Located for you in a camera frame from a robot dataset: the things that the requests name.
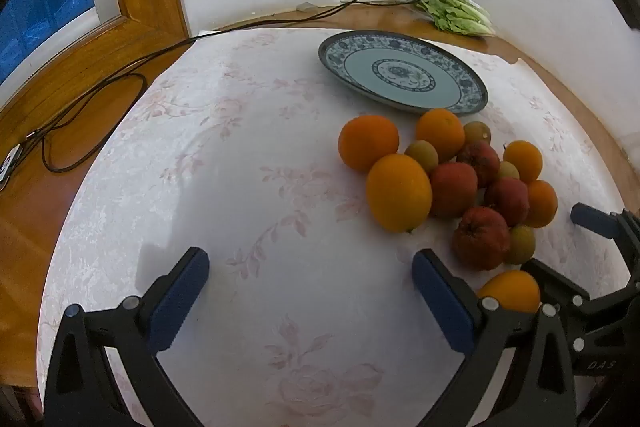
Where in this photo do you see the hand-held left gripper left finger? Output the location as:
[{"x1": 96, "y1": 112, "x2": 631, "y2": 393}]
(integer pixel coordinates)
[{"x1": 42, "y1": 247, "x2": 211, "y2": 427}]

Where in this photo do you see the white floral tablecloth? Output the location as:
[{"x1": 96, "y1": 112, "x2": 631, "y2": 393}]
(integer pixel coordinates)
[{"x1": 37, "y1": 27, "x2": 623, "y2": 427}]

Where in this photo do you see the bagged romaine lettuce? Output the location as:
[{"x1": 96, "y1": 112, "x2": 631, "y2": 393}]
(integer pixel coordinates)
[{"x1": 415, "y1": 0, "x2": 493, "y2": 36}]

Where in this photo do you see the orange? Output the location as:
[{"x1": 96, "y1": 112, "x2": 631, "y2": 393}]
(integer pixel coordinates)
[
  {"x1": 476, "y1": 270, "x2": 542, "y2": 314},
  {"x1": 415, "y1": 108, "x2": 466, "y2": 164},
  {"x1": 338, "y1": 114, "x2": 401, "y2": 172},
  {"x1": 365, "y1": 153, "x2": 433, "y2": 234},
  {"x1": 502, "y1": 140, "x2": 544, "y2": 184},
  {"x1": 524, "y1": 180, "x2": 559, "y2": 229}
]

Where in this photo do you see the blue patterned ceramic plate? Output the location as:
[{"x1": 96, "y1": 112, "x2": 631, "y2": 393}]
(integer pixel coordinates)
[{"x1": 318, "y1": 30, "x2": 489, "y2": 115}]

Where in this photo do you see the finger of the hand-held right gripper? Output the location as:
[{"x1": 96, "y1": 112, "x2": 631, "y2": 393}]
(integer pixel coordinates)
[
  {"x1": 521, "y1": 258, "x2": 640, "y2": 339},
  {"x1": 571, "y1": 202, "x2": 640, "y2": 283}
]

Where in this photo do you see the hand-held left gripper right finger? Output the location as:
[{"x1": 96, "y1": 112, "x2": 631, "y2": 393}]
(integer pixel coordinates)
[{"x1": 411, "y1": 248, "x2": 581, "y2": 427}]

